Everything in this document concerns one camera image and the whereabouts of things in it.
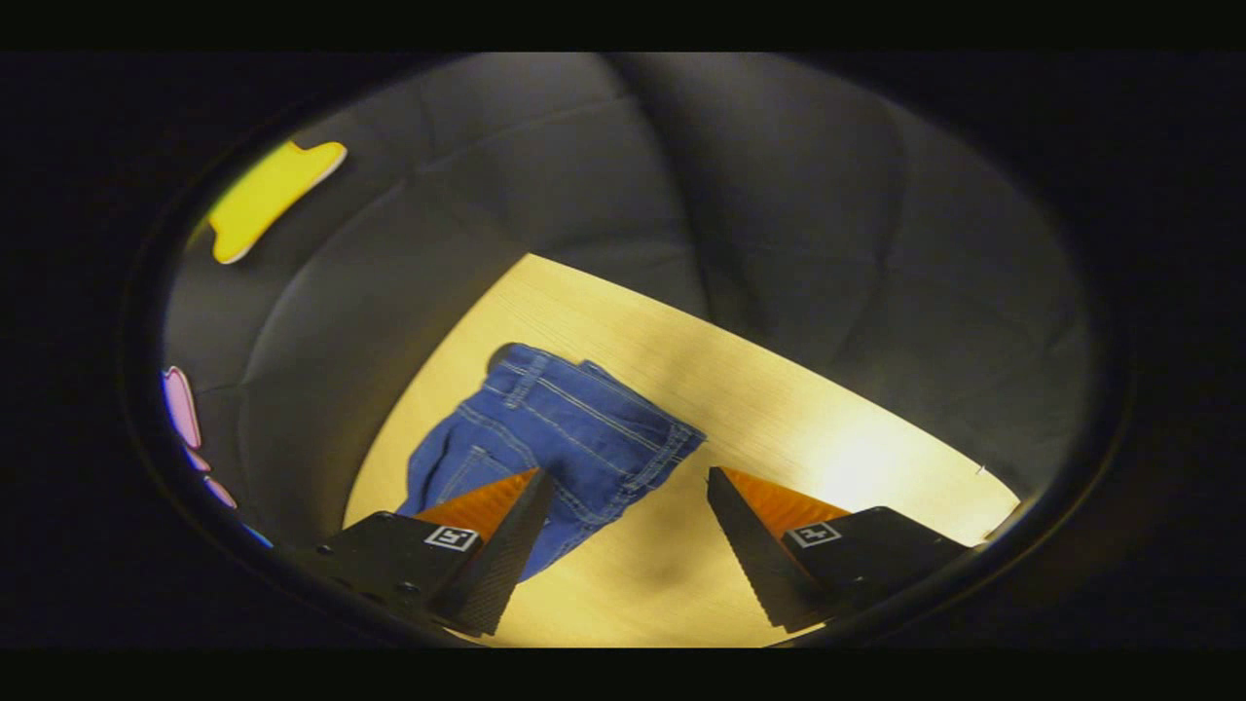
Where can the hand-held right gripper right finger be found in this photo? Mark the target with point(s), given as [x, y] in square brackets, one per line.
[754, 555]

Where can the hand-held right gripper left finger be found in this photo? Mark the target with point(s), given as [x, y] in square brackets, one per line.
[511, 550]

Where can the blue denim jeans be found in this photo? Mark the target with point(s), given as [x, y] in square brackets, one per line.
[574, 428]

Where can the black backdrop cloth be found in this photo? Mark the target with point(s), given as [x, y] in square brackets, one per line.
[779, 195]

